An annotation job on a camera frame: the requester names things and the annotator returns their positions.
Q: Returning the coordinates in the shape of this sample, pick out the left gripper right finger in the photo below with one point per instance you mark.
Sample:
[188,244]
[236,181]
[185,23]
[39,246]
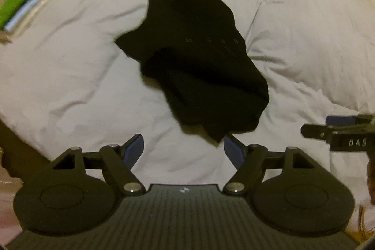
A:
[248,161]

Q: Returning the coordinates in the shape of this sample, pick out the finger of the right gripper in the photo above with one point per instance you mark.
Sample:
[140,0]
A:
[341,120]
[317,132]

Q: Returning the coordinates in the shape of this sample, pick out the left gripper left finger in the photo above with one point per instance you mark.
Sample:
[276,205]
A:
[118,161]

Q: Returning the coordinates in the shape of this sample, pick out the black knit cardigan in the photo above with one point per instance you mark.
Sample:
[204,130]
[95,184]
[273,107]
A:
[193,50]

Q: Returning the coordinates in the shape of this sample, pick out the right hand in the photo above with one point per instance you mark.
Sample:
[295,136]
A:
[371,178]

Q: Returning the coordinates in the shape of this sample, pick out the white duvet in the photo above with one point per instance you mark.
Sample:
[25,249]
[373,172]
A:
[65,83]

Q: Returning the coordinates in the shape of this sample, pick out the light blue folded garment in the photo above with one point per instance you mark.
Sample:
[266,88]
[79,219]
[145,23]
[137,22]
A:
[20,15]

